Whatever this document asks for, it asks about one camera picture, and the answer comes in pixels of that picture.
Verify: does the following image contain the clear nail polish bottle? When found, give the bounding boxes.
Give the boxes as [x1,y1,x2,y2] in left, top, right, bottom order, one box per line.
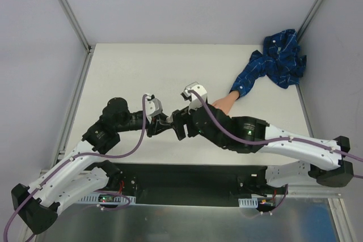
[167,117,174,124]

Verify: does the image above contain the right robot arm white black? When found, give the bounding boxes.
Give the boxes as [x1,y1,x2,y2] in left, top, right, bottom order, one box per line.
[167,107,354,194]

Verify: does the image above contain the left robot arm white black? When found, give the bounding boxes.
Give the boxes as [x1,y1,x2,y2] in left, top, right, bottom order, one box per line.
[11,94,172,235]

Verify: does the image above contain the mannequin hand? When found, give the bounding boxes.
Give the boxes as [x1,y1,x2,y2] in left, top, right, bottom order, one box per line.
[212,91,240,114]

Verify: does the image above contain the blue plaid shirt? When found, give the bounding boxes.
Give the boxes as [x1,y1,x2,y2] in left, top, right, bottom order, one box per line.
[230,29,307,97]

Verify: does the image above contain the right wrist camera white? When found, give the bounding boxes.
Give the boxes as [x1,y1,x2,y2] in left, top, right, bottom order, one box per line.
[181,82,208,112]

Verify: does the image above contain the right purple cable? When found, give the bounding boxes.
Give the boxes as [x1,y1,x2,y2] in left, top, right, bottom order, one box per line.
[185,89,363,217]

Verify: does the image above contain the purple cable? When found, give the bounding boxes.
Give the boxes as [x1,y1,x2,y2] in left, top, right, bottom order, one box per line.
[185,89,363,217]
[1,94,151,242]

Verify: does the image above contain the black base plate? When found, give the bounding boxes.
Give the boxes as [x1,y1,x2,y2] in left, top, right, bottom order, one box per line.
[105,163,285,207]

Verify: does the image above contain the left white cable duct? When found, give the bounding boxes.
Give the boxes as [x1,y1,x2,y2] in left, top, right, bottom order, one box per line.
[77,193,136,205]

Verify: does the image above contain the white cable duct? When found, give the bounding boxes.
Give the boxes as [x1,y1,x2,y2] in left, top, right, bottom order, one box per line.
[77,193,136,205]
[238,196,275,209]

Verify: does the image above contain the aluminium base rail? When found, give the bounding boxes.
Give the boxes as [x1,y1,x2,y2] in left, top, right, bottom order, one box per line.
[54,171,342,200]

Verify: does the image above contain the right white cable duct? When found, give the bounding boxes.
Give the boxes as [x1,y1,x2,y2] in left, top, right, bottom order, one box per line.
[238,196,275,209]

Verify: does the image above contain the right aluminium frame post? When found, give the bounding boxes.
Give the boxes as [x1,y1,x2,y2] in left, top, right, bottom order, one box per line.
[297,0,325,43]

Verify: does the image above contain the aluminium frame post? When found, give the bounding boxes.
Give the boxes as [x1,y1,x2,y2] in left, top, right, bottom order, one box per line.
[297,0,325,43]
[58,0,93,53]

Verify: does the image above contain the left aluminium frame post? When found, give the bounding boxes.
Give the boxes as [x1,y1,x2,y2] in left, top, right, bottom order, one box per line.
[58,0,93,53]

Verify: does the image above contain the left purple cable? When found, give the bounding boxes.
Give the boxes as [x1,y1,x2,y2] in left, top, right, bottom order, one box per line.
[1,94,151,242]

